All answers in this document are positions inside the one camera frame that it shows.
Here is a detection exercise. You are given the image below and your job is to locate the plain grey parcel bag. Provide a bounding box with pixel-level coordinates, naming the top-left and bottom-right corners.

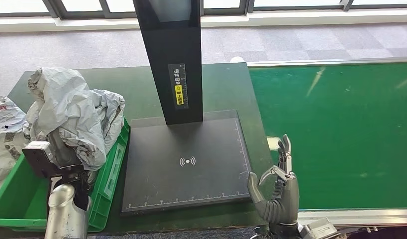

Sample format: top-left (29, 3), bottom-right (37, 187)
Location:
top-left (91, 89), bottom-right (126, 151)

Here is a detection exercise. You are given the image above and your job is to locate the white window sill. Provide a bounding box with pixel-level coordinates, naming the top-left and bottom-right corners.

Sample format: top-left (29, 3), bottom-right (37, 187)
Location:
top-left (0, 6), bottom-right (407, 34)

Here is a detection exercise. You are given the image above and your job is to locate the dark window frame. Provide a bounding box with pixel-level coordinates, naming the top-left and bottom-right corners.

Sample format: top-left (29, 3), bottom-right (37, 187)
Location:
top-left (0, 0), bottom-right (407, 20)

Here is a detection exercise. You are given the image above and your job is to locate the black scanner base plate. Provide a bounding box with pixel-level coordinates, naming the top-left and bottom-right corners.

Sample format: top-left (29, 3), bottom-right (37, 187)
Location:
top-left (121, 110), bottom-right (252, 216)

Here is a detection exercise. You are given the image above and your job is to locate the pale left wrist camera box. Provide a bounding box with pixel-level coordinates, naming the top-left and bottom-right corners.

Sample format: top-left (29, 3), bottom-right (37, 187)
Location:
top-left (22, 141), bottom-right (57, 179)

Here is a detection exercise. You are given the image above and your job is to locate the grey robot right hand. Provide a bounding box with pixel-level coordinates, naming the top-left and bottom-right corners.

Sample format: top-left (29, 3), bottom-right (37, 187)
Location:
top-left (247, 134), bottom-right (300, 217)

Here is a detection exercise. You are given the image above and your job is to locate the green plastic crate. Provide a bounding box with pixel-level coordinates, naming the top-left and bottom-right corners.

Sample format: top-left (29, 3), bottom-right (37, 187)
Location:
top-left (0, 117), bottom-right (130, 232)

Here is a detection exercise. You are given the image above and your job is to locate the wide aluminium conveyor rail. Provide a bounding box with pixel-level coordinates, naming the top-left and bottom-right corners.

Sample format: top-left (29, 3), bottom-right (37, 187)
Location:
top-left (297, 208), bottom-right (407, 228)

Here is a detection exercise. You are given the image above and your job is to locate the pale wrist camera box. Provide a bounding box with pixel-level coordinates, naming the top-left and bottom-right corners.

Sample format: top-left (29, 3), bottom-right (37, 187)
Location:
top-left (22, 141), bottom-right (57, 179)
top-left (304, 218), bottom-right (340, 239)

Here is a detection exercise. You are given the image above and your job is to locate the green conveyor belt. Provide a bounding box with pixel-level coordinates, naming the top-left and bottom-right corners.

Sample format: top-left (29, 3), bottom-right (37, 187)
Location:
top-left (249, 62), bottom-right (407, 211)

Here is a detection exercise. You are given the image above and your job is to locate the metal conveyor support bracket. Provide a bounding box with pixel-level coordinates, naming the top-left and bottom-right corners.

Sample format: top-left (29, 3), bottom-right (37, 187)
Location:
top-left (338, 226), bottom-right (380, 236)

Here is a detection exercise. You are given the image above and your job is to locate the dark green table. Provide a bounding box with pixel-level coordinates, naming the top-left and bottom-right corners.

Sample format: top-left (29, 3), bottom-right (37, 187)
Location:
top-left (7, 62), bottom-right (277, 236)

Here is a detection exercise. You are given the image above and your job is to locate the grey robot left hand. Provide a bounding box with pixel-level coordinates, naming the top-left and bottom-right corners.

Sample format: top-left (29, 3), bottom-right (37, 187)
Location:
top-left (47, 130), bottom-right (82, 168)

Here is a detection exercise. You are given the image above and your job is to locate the thin aluminium conveyor rail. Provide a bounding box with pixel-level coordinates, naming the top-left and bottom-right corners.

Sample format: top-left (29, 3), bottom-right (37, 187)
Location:
top-left (246, 57), bottom-right (407, 68)

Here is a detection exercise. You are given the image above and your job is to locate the black scanner machine column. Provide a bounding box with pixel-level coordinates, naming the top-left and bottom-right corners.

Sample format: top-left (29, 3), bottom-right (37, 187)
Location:
top-left (133, 0), bottom-right (204, 126)

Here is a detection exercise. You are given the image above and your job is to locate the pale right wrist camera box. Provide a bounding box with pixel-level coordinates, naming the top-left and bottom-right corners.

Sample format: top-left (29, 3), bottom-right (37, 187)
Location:
top-left (304, 218), bottom-right (340, 239)

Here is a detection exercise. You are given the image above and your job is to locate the crumpled printed parcel bag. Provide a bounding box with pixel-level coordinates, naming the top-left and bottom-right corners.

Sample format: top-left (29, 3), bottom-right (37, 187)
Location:
top-left (0, 96), bottom-right (28, 133)
top-left (0, 122), bottom-right (32, 184)

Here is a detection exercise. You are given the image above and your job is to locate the black and yellow column label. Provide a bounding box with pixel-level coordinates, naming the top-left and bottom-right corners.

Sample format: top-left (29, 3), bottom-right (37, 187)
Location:
top-left (168, 63), bottom-right (190, 110)

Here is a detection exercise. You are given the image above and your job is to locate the white parcel bag red print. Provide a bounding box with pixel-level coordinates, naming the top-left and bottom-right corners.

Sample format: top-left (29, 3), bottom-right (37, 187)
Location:
top-left (26, 67), bottom-right (107, 171)

